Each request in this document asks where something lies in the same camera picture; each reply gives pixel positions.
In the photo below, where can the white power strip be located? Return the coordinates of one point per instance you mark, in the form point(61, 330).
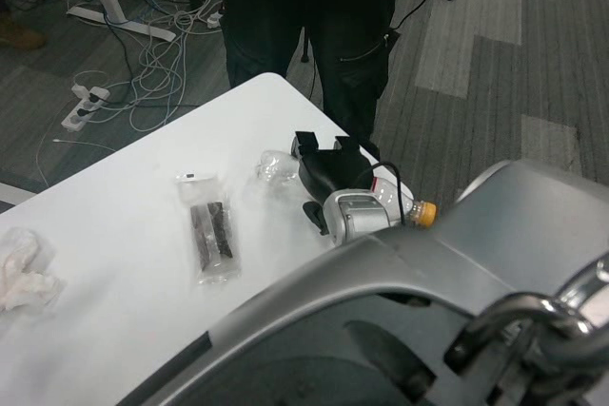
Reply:
point(78, 116)

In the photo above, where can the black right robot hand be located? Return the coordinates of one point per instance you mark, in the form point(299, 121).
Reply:
point(328, 170)

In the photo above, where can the silver robot chest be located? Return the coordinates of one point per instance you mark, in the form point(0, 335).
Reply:
point(476, 244)

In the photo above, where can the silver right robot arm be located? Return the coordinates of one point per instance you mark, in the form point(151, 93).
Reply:
point(357, 218)

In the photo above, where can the crumpled white tissue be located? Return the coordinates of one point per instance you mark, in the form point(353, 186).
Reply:
point(26, 268)

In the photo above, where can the clear plastic bottle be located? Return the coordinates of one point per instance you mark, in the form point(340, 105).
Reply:
point(278, 169)

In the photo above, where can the person in green sweater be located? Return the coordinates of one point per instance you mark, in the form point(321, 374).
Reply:
point(266, 21)

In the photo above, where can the clear packet of dark snack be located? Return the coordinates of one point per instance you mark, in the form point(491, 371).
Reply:
point(211, 235)

